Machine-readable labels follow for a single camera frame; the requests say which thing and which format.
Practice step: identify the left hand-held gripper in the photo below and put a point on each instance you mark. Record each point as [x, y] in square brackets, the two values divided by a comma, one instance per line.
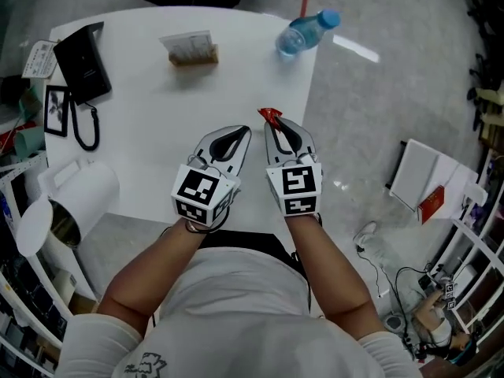
[197, 193]

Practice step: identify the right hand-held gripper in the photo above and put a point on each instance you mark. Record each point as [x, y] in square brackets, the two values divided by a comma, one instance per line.
[297, 189]

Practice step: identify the red tea bag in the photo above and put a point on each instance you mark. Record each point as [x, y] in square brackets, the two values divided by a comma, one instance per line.
[271, 113]

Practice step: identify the white kettle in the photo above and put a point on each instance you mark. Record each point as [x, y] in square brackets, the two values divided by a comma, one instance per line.
[78, 195]

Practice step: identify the person's left forearm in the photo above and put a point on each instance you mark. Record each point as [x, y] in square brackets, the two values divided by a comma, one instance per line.
[149, 266]

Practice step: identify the person's right forearm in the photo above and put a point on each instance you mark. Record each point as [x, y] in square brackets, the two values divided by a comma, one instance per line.
[327, 274]

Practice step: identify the person's black trousers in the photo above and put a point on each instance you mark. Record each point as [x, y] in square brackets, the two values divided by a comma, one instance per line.
[252, 240]

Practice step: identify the wooden card holder with cards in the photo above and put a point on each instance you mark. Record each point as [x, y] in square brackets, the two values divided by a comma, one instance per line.
[191, 49]

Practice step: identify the clear water bottle blue cap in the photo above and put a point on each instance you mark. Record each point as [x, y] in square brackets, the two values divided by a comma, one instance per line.
[299, 34]

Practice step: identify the white flat box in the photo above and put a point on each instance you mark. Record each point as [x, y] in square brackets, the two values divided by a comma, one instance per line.
[429, 175]

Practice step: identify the red stick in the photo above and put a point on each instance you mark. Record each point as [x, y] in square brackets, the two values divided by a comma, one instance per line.
[304, 0]

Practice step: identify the red box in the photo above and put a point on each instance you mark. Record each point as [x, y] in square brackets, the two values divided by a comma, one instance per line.
[431, 205]

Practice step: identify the black desk telephone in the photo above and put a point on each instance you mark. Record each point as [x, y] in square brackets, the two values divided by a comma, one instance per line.
[80, 65]

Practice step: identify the person's white shirt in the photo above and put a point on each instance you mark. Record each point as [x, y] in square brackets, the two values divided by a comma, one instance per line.
[244, 321]

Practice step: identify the teal paper cup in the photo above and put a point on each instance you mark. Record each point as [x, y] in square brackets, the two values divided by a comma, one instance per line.
[29, 140]

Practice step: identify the white printed paper card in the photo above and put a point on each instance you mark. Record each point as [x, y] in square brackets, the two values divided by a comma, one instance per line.
[39, 59]

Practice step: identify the white shelf rack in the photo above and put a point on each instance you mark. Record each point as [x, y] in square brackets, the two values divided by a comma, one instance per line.
[478, 250]

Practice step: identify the black picture frame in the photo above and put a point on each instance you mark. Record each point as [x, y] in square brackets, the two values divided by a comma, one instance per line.
[56, 110]

